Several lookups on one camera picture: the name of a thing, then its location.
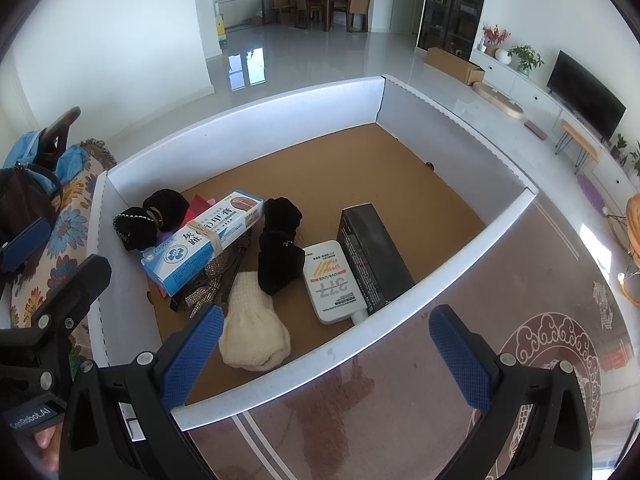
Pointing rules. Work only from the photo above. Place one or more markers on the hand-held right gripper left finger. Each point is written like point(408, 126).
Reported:
point(192, 355)

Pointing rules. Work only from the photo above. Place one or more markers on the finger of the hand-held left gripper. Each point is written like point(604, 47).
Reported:
point(87, 280)
point(27, 245)

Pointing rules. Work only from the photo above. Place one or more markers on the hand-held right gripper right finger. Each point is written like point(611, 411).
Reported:
point(462, 355)

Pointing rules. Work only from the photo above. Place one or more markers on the cream knitted sock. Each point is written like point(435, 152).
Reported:
point(252, 330)

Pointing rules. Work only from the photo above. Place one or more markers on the rhinestone hair clip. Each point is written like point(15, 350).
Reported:
point(205, 290)

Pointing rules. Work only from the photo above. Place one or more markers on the black pouch with beaded trim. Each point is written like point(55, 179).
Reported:
point(132, 230)

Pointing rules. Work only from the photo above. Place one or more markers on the white cardboard box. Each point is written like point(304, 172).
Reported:
point(440, 270)

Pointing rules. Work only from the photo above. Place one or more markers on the black framed glasses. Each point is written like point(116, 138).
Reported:
point(236, 275)

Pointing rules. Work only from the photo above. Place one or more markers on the blue white ointment box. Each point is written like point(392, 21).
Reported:
point(200, 245)

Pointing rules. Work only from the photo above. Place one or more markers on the black rectangular box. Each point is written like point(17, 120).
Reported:
point(375, 255)

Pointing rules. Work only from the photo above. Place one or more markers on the red cloth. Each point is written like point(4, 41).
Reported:
point(200, 206)

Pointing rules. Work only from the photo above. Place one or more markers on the white lotion bottle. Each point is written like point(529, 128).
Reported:
point(330, 285)

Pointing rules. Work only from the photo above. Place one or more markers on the brown patterned desktop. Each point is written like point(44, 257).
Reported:
point(500, 360)

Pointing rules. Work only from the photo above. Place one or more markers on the person's left hand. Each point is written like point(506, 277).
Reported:
point(47, 445)

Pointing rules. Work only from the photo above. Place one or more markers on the floral sofa cover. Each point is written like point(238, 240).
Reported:
point(65, 220)

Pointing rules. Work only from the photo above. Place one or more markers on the blue bag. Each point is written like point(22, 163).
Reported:
point(30, 152)

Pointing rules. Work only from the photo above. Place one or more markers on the purple floor mat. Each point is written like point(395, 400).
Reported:
point(590, 192)

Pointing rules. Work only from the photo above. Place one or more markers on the orange lounge chair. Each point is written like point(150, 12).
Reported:
point(634, 230)

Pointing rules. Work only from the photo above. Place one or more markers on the wooden bench with metal legs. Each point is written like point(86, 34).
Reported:
point(577, 137)

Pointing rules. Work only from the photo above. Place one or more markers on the round wooden board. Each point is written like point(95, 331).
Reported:
point(497, 99)

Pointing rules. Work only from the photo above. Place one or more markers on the small potted plant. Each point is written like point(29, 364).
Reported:
point(620, 147)

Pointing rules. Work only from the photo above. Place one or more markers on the leafy potted plant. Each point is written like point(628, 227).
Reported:
point(636, 160)

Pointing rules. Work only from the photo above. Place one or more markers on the white television cabinet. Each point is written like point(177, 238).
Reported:
point(530, 92)

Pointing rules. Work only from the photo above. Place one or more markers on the black television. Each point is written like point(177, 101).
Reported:
point(585, 92)

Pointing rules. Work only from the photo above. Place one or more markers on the brown cardboard carton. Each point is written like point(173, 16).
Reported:
point(452, 62)

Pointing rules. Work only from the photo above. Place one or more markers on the white round vase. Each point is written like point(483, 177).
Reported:
point(503, 56)

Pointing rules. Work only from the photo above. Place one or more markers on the green potted plant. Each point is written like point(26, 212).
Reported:
point(526, 59)

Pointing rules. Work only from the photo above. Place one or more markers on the red flower arrangement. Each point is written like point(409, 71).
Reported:
point(495, 37)

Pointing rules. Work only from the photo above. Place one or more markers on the wooden dining chair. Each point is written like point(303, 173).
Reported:
point(360, 7)
point(301, 5)

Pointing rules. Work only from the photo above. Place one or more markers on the dark glass display cabinet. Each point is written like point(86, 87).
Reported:
point(452, 5)

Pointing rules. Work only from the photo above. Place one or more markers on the wooden dining table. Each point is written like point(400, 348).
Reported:
point(332, 0)

